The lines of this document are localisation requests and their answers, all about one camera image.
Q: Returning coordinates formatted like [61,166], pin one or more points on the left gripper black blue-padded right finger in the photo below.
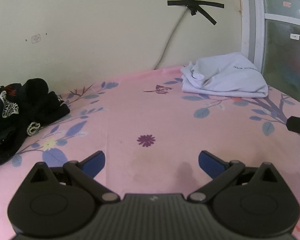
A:
[221,172]

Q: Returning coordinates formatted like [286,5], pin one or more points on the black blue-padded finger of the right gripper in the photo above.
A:
[293,124]

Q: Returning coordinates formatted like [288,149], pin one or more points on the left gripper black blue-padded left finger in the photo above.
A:
[83,173]

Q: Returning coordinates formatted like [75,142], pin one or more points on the white t-shirt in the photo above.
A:
[231,75]

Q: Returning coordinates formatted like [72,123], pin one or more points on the pile of black patterned clothes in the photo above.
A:
[24,109]

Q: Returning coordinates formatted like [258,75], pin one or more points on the pink floral bed sheet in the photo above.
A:
[152,133]

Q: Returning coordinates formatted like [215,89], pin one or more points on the black tape cross lower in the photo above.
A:
[195,6]

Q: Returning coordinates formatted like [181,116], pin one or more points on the white window frame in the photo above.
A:
[267,26]

